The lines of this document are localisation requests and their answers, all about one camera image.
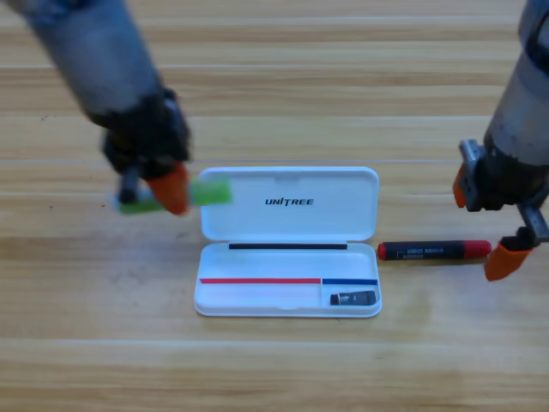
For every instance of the green and white pen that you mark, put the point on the green and white pen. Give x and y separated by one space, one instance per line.
210 192

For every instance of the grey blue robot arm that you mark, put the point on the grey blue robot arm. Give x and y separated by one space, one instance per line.
98 56
521 94

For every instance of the red and black marker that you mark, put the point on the red and black marker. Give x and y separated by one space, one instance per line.
433 250

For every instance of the white Unitree pencil case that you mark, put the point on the white Unitree pencil case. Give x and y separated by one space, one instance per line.
287 223

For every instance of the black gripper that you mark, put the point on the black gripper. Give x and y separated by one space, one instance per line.
502 184
146 137

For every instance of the black eraser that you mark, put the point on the black eraser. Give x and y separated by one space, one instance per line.
354 298

